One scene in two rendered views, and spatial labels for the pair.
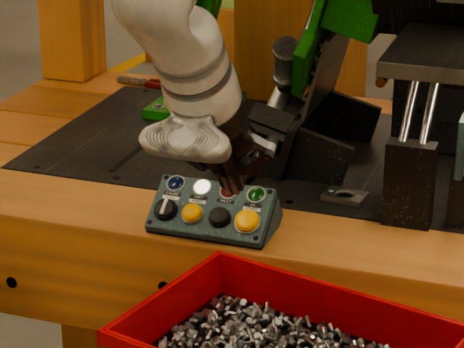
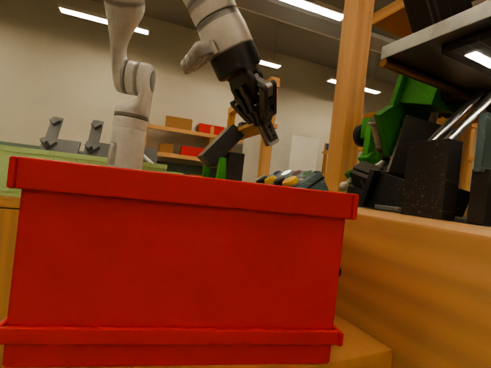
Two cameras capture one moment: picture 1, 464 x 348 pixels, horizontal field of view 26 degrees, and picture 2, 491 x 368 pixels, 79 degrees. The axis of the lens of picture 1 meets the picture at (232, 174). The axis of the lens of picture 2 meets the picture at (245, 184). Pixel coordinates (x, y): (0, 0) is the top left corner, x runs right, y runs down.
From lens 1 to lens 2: 0.90 m
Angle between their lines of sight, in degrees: 49
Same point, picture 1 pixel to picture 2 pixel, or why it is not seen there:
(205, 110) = (208, 35)
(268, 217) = (305, 183)
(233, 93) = (230, 27)
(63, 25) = (333, 177)
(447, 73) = (438, 27)
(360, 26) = (426, 93)
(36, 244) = not seen: hidden behind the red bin
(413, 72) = (408, 41)
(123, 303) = not seen: hidden behind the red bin
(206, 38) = not seen: outside the picture
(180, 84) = (192, 13)
